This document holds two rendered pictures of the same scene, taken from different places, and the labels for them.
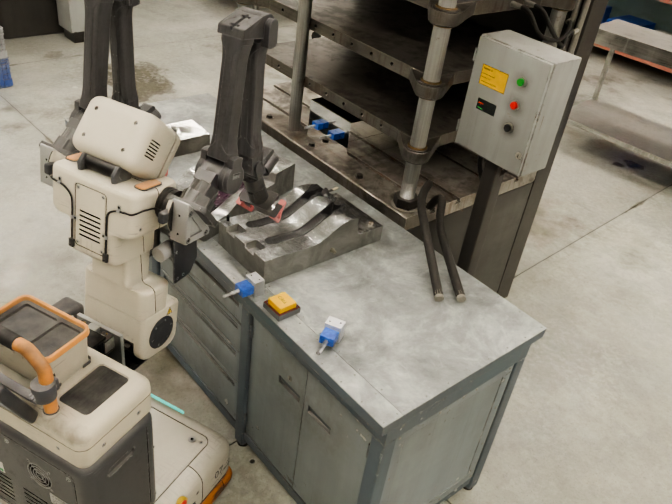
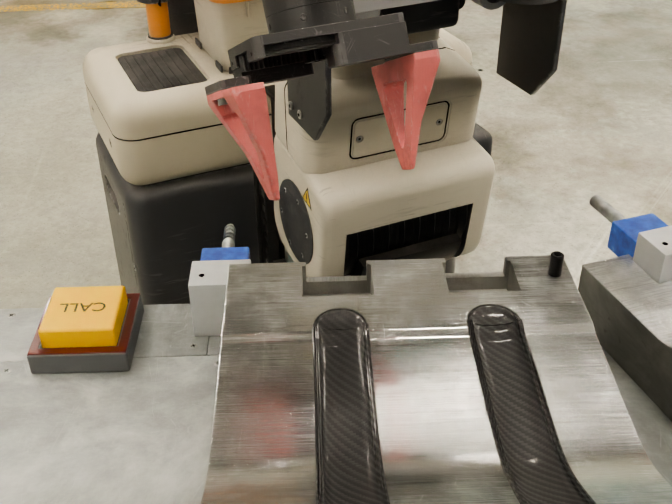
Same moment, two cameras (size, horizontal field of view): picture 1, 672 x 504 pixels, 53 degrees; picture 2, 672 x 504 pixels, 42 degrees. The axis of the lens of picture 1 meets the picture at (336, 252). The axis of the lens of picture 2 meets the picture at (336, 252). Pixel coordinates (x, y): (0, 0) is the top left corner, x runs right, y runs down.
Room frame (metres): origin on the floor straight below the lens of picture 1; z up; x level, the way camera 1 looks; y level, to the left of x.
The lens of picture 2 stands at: (2.08, -0.14, 1.27)
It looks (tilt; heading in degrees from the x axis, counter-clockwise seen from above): 34 degrees down; 133
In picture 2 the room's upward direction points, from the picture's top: 1 degrees counter-clockwise
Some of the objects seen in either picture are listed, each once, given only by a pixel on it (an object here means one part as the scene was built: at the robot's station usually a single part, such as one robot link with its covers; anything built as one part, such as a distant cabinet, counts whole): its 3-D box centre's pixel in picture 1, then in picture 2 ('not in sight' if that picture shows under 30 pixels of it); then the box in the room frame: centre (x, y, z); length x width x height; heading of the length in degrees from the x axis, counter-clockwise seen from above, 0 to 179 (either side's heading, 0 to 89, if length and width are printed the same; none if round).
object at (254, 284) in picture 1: (241, 289); (226, 265); (1.57, 0.26, 0.83); 0.13 x 0.05 x 0.05; 135
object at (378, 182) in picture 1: (372, 134); not in sight; (2.95, -0.09, 0.76); 1.30 x 0.84 x 0.07; 45
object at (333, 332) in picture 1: (327, 339); not in sight; (1.41, -0.01, 0.83); 0.13 x 0.05 x 0.05; 162
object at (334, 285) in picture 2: (255, 250); (337, 297); (1.71, 0.25, 0.87); 0.05 x 0.05 x 0.04; 45
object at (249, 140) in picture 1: (251, 98); not in sight; (1.63, 0.27, 1.40); 0.11 x 0.06 x 0.43; 67
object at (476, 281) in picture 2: (236, 233); (477, 293); (1.79, 0.33, 0.87); 0.05 x 0.05 x 0.04; 45
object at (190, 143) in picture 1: (179, 138); not in sight; (2.47, 0.70, 0.84); 0.20 x 0.15 x 0.07; 135
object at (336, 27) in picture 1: (390, 43); not in sight; (2.94, -0.10, 1.20); 1.29 x 0.83 x 0.19; 45
